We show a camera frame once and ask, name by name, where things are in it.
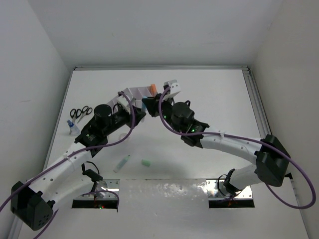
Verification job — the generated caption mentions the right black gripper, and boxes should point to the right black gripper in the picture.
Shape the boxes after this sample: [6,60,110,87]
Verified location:
[144,92,181,134]

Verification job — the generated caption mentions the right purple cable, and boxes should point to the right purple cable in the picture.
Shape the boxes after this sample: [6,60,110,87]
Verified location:
[158,86,317,209]

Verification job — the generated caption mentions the black handled scissors left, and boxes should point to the black handled scissors left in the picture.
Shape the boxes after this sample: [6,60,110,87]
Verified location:
[70,109,82,119]

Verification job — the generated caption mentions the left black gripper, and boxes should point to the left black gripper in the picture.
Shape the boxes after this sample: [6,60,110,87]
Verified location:
[102,104,145,136]

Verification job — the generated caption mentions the purple cable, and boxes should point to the purple cable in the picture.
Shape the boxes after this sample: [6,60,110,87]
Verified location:
[0,91,137,239]
[158,86,317,209]

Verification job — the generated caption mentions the green marker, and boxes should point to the green marker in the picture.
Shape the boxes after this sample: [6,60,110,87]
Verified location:
[113,155,130,173]

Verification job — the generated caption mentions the metal base plate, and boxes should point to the metal base plate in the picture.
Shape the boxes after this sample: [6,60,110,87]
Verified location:
[206,179,253,200]
[75,180,120,200]

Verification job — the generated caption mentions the white front cover board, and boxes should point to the white front cover board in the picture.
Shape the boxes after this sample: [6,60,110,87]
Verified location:
[16,178,311,239]

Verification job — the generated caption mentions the orange marker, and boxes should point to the orange marker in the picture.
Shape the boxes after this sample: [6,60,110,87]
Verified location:
[151,84,157,96]

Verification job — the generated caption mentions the green marker cap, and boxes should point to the green marker cap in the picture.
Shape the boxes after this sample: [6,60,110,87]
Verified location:
[141,160,151,167]

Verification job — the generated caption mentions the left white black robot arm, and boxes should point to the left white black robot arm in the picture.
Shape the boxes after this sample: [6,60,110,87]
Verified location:
[10,104,146,231]

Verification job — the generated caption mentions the black handled scissors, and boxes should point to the black handled scissors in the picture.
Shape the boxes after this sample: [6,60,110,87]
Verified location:
[70,109,82,119]
[78,106,93,123]

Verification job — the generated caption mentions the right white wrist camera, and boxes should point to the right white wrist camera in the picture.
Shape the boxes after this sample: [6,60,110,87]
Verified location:
[163,80,181,101]

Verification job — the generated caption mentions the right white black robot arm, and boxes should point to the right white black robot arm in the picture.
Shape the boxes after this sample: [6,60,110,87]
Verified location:
[142,94,289,197]

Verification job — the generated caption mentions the clear tape roll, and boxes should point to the clear tape roll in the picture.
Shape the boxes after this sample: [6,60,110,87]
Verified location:
[119,133,127,140]

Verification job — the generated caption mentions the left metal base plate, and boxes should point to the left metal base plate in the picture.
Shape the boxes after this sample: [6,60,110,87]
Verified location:
[75,180,120,200]

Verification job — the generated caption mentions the aluminium frame rail right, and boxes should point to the aluminium frame rail right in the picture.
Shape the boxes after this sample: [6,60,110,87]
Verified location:
[242,67,272,138]

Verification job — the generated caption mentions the aluminium frame rail back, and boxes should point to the aluminium frame rail back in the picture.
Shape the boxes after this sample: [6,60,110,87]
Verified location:
[74,65,250,71]

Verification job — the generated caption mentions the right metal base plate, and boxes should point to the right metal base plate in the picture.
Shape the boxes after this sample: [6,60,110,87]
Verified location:
[206,179,253,200]

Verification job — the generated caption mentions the white organizer upright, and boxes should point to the white organizer upright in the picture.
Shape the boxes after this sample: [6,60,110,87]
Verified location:
[129,86,154,100]

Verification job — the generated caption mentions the white organizer lying tilted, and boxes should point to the white organizer lying tilted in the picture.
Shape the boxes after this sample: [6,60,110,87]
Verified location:
[106,88,130,107]

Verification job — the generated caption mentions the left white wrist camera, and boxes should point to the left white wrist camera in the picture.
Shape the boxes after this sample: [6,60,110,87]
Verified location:
[116,91,135,114]

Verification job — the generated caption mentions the clear glue bottle blue cap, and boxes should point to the clear glue bottle blue cap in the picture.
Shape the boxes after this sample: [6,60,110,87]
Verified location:
[67,120,80,135]

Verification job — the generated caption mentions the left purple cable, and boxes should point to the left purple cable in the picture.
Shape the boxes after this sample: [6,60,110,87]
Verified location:
[0,91,137,239]

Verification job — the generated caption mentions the black handled scissors right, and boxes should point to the black handled scissors right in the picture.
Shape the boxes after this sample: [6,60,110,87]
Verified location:
[78,106,93,123]

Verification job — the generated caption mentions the blue marker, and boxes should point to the blue marker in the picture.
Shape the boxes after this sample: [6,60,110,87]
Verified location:
[141,96,147,112]

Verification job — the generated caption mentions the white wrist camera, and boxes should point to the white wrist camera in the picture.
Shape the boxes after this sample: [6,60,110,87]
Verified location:
[163,80,181,101]
[116,91,135,114]

